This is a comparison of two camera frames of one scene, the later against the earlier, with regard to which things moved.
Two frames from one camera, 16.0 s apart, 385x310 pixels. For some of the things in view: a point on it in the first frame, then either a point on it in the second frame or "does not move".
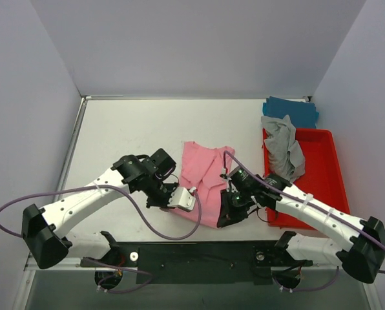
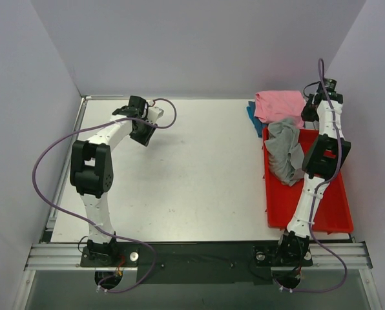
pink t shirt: [203, 168] to [270, 105]
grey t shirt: [285, 156] does not move
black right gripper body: [232, 206] to [309, 113]
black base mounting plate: [198, 262] does not move
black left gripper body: [162, 198] to [141, 135]
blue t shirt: [302, 114] to [259, 125]
